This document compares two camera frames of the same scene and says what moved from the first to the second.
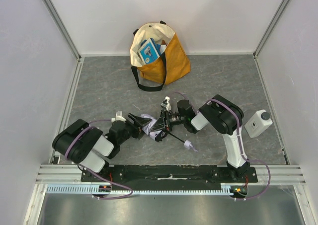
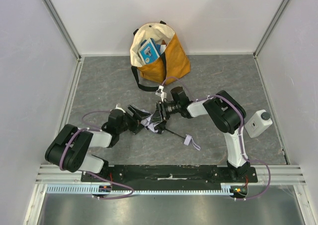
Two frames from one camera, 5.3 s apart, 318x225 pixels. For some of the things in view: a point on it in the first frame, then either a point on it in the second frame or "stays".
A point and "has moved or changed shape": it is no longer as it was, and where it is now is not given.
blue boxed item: (149, 51) stays
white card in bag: (163, 47) stays
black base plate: (167, 177) stays
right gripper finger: (160, 125) -> (156, 117)
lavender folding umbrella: (160, 135) has moved or changed shape
